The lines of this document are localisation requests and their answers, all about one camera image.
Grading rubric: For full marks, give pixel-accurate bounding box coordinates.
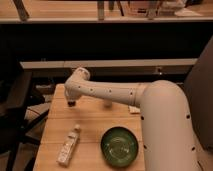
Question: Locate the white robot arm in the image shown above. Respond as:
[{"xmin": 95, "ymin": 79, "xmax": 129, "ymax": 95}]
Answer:
[{"xmin": 64, "ymin": 67, "xmax": 200, "ymax": 171}]

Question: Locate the white eraser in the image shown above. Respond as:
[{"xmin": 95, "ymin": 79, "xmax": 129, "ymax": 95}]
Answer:
[{"xmin": 128, "ymin": 106, "xmax": 140, "ymax": 114}]

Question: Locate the black office chair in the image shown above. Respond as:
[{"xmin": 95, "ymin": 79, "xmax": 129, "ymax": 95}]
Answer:
[{"xmin": 0, "ymin": 72, "xmax": 49, "ymax": 171}]

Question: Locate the green glass bowl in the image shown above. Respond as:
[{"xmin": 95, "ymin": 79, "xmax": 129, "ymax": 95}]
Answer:
[{"xmin": 100, "ymin": 126, "xmax": 139, "ymax": 168}]

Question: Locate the dark chair right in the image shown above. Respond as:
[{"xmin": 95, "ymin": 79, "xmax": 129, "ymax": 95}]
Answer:
[{"xmin": 184, "ymin": 36, "xmax": 213, "ymax": 153}]

